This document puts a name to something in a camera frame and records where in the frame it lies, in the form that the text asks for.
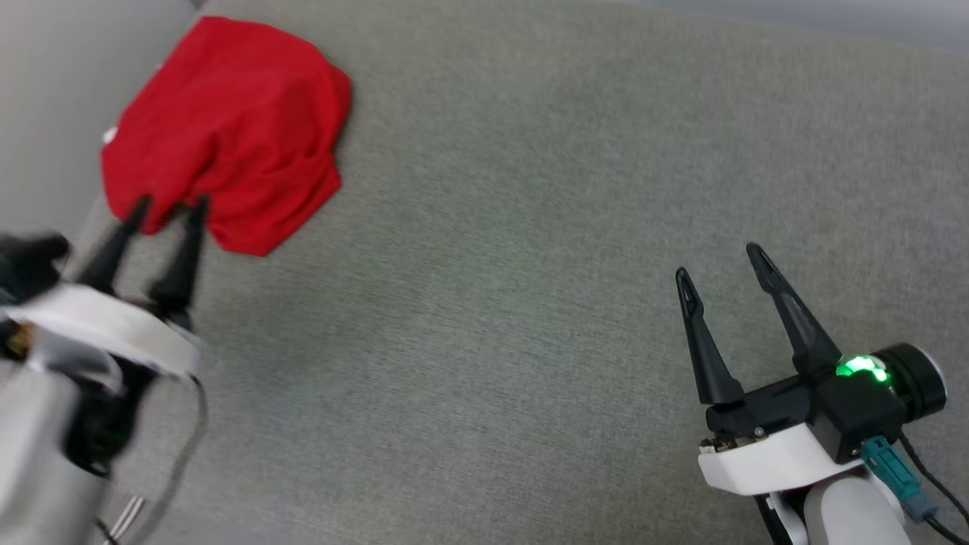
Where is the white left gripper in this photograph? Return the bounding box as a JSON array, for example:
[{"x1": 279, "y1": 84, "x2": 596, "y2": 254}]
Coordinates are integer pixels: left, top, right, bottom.
[{"x1": 0, "y1": 194, "x2": 210, "y2": 379}]

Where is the grey fabric sofa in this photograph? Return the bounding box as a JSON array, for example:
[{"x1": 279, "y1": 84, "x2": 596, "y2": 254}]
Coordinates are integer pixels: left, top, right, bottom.
[{"x1": 0, "y1": 0, "x2": 969, "y2": 545}]

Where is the red and white basketball jersey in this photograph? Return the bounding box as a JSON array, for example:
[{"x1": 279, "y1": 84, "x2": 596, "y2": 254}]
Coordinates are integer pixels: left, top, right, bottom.
[{"x1": 100, "y1": 15, "x2": 354, "y2": 258}]

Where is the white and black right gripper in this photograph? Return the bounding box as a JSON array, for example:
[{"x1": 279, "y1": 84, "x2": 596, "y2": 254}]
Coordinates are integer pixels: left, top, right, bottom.
[{"x1": 675, "y1": 242, "x2": 865, "y2": 498}]

